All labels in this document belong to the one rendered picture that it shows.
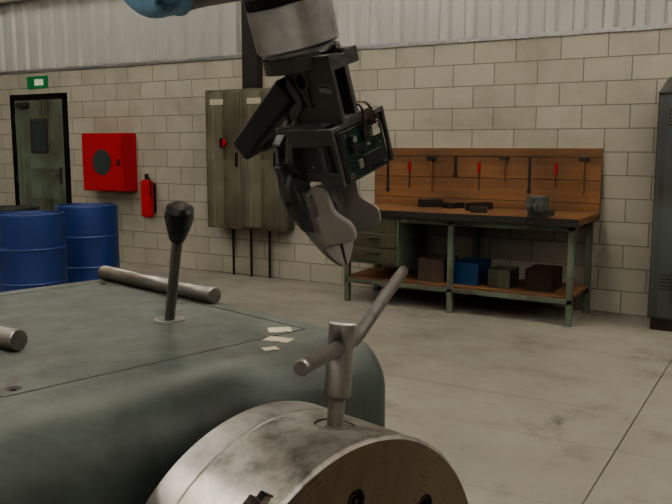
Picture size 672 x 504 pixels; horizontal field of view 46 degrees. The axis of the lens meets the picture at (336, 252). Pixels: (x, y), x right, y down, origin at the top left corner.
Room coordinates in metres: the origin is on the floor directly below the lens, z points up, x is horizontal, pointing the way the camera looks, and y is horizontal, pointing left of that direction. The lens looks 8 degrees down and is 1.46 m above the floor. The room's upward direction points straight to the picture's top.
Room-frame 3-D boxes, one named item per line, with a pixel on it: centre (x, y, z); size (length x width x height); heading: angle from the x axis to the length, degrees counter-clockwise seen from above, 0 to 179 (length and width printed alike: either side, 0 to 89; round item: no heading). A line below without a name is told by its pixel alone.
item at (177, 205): (0.85, 0.17, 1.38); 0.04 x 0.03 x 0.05; 45
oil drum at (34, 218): (6.71, 2.63, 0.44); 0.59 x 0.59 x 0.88
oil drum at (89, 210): (7.63, 2.43, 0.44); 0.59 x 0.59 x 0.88
